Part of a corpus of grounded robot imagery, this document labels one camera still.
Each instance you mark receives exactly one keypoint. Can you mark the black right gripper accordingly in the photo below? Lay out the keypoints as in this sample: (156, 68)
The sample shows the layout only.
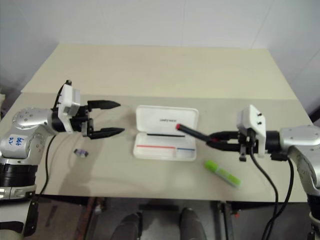
(247, 142)

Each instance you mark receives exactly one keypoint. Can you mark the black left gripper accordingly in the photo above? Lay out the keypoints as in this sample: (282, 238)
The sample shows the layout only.
(83, 122)

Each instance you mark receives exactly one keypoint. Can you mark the black marker with red cap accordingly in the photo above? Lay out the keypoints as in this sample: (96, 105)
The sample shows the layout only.
(192, 132)

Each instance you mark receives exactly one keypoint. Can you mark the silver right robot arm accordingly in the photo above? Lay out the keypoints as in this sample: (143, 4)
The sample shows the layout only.
(297, 137)

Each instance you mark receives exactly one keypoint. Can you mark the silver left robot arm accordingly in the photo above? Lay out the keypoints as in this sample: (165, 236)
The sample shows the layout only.
(27, 120)

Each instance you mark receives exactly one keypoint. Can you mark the green marker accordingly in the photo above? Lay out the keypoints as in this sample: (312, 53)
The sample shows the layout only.
(222, 173)

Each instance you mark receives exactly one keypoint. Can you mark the white pencil case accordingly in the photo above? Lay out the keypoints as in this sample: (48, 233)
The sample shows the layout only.
(165, 132)

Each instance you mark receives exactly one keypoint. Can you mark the dark rounded shape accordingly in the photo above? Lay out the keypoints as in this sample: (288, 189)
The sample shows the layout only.
(130, 226)
(192, 225)

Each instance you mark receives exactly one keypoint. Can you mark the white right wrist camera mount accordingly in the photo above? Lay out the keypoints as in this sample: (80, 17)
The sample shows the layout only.
(255, 120)

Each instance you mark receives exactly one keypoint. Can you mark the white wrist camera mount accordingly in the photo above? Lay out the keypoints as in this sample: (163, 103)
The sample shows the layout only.
(67, 100)
(255, 120)

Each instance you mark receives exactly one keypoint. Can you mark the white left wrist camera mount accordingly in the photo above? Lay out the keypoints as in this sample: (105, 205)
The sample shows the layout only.
(67, 100)

